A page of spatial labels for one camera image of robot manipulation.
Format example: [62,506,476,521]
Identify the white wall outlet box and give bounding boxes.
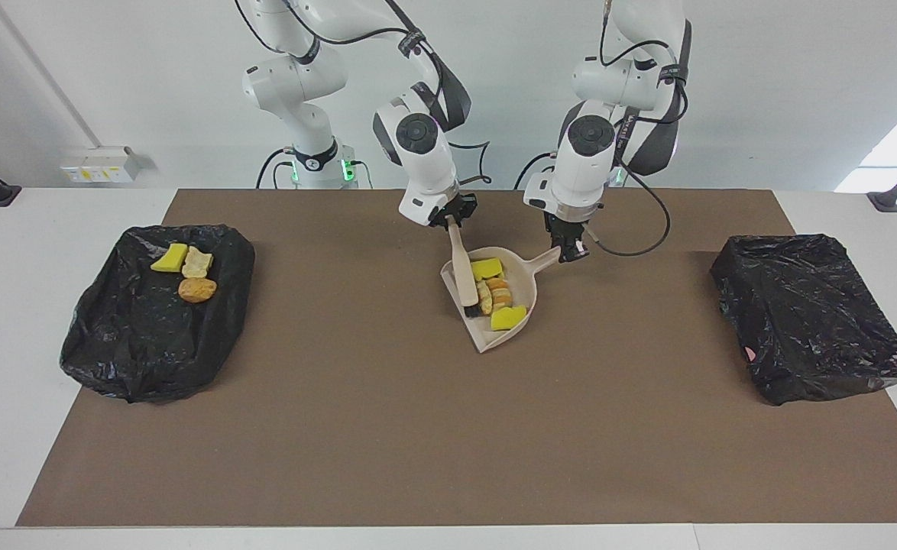
[61,147,141,184]

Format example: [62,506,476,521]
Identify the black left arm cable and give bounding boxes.
[598,0,690,257]

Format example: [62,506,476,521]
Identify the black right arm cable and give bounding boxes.
[235,0,494,186]

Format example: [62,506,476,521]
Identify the black bag-lined trash bin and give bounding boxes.
[60,223,256,404]

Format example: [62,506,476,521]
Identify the beige plastic dustpan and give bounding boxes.
[440,246,562,354]

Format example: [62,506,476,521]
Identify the brown toy bread roll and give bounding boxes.
[178,277,219,304]

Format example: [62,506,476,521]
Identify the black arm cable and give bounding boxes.
[598,0,690,257]
[235,0,494,186]

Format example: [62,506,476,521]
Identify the striped toy croissant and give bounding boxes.
[181,246,214,279]

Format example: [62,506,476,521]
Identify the black bag-lined bin pink patch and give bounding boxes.
[710,233,897,406]

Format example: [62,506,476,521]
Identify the beige hand brush black bristles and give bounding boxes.
[447,224,482,319]

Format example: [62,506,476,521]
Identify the brown table mat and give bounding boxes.
[15,189,897,528]

